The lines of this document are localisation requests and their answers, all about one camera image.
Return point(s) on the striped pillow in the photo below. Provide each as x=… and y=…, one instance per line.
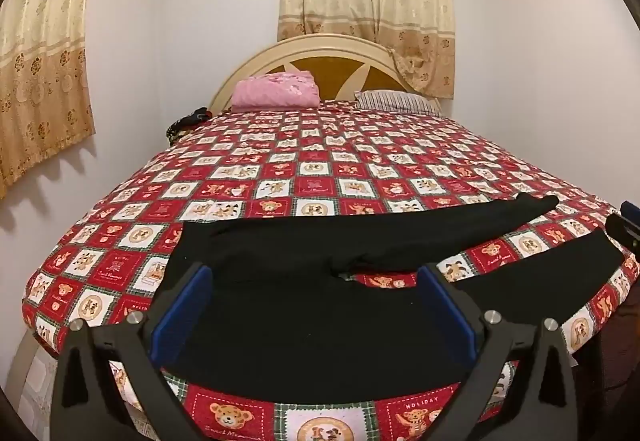
x=395, y=101

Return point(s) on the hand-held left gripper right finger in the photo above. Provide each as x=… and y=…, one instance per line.
x=442, y=306

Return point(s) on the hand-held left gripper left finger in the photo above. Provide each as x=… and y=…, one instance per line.
x=185, y=306

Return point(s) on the bed with red patchwork cover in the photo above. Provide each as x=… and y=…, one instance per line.
x=300, y=171

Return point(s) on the dark cloth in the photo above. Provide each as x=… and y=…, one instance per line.
x=187, y=123

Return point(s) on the beige wooden bed headboard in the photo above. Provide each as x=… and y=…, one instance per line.
x=325, y=76

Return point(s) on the pink pillow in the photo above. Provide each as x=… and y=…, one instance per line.
x=277, y=91

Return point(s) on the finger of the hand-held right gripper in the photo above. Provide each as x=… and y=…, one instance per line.
x=625, y=228

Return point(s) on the black pants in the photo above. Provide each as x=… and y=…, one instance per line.
x=300, y=311

